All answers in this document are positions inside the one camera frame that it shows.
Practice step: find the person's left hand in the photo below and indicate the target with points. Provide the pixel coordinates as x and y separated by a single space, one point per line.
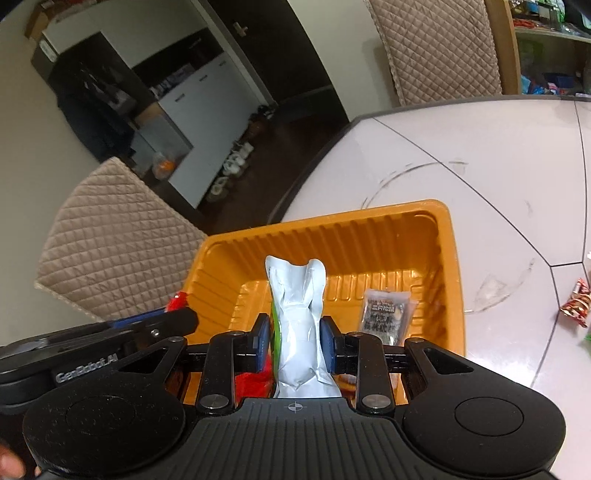
10 459

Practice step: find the quilted beige chair with fringe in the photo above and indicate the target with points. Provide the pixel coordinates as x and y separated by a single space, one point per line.
115 249

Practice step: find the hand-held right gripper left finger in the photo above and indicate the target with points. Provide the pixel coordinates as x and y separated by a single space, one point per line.
261 341

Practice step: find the black clear snack packet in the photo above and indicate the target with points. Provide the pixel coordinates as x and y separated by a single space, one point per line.
385 318

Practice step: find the black cabinet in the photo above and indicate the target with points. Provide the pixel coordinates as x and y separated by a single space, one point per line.
87 101

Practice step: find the silver snack pouch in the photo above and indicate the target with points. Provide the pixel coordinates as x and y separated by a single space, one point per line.
298 332

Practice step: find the red patterned candy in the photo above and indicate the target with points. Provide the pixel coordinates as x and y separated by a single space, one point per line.
577 304

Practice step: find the white cabinet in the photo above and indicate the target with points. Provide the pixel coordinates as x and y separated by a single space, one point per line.
207 120

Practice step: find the glass tank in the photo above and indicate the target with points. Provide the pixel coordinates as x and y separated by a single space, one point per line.
161 147

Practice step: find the orange plastic tray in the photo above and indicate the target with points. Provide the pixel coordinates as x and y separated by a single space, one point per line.
369 240

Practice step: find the dark wooden door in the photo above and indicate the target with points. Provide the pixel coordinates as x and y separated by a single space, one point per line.
286 55

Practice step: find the cardboard box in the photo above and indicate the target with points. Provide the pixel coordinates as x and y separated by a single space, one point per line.
39 18

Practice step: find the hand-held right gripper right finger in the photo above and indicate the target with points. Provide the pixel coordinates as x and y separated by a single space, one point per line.
330 346

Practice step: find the white shoes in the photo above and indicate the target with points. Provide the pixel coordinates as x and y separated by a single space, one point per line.
231 170

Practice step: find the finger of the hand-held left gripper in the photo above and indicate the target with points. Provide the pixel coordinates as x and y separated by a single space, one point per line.
138 317
171 323

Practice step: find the dark shoes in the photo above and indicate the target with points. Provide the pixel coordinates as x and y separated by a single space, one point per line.
263 120

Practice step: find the beige quilted chair back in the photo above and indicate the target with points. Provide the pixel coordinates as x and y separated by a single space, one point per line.
438 46

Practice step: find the wooden shelf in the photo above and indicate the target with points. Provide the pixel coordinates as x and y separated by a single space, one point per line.
501 46

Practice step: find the green snack wrapper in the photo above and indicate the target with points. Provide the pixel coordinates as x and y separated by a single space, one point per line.
587 339

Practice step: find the large red snack packet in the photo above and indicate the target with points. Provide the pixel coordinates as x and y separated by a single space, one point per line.
178 302

